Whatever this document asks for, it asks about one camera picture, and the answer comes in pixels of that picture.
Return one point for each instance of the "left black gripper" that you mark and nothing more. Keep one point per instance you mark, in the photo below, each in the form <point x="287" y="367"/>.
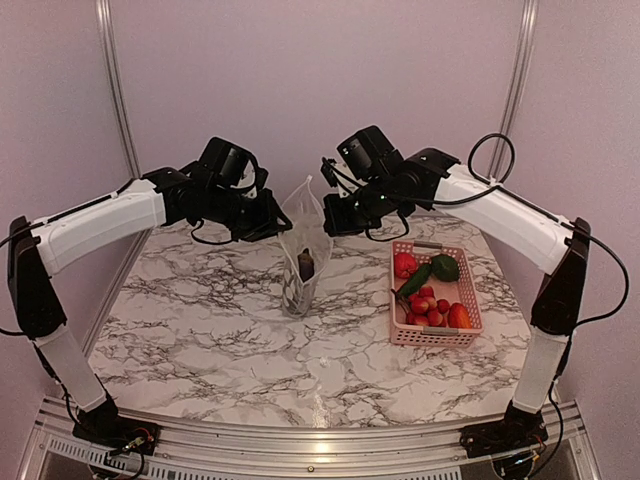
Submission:
<point x="266" y="222"/>

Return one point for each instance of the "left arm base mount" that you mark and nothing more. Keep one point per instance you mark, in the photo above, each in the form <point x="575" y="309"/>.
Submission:
<point x="125" y="435"/>

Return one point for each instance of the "right aluminium frame post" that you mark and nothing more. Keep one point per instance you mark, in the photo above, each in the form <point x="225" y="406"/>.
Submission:
<point x="521" y="65"/>

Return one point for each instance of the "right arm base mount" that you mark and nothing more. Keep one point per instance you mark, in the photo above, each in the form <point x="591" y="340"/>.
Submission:
<point x="501" y="436"/>

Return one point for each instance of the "red tomato toy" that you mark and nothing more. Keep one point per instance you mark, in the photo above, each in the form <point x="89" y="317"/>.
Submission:
<point x="405" y="265"/>

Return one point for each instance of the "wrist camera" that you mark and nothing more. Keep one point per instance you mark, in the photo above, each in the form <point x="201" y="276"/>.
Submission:
<point x="230" y="167"/>
<point x="360" y="152"/>

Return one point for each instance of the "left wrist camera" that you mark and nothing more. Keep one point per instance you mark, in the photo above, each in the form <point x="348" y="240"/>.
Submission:
<point x="230" y="167"/>

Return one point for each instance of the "red cherry bunch toy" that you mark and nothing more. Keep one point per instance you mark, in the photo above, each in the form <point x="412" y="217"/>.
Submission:
<point x="424" y="309"/>

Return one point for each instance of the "left aluminium frame post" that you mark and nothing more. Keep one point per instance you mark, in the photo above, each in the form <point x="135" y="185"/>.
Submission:
<point x="105" y="24"/>

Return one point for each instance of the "pink plastic basket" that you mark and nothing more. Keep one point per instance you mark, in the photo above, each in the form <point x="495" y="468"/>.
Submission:
<point x="462" y="291"/>

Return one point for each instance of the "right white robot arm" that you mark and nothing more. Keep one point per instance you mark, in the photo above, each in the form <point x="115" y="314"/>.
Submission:
<point x="431" y="179"/>

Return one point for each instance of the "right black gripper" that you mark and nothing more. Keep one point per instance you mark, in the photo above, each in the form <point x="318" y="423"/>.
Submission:
<point x="337" y="224"/>

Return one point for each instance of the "curved aluminium front rail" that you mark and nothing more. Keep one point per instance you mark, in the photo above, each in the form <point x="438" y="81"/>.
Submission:
<point x="191" y="449"/>

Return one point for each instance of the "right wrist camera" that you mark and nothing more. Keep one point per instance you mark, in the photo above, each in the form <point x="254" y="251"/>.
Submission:
<point x="360" y="152"/>

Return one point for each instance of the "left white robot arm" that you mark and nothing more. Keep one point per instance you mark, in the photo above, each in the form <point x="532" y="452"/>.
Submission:
<point x="37" y="251"/>

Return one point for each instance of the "green cucumber toy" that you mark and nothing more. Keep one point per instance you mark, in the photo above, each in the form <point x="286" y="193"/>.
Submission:
<point x="416" y="281"/>

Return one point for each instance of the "aluminium frame post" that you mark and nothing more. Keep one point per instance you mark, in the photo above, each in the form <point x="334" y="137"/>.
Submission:
<point x="521" y="65"/>
<point x="105" y="24"/>

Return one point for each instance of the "orange red mango toy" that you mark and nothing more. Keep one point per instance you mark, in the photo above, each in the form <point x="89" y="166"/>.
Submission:
<point x="459" y="317"/>

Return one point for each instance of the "clear zip top bag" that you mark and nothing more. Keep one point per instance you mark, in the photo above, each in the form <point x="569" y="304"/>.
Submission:
<point x="306" y="213"/>

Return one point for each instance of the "green pepper toy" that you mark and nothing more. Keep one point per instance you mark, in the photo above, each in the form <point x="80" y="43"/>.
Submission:
<point x="445" y="268"/>

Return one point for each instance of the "purple eggplant toy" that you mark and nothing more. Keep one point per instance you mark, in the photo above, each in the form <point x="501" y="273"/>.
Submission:
<point x="306" y="265"/>

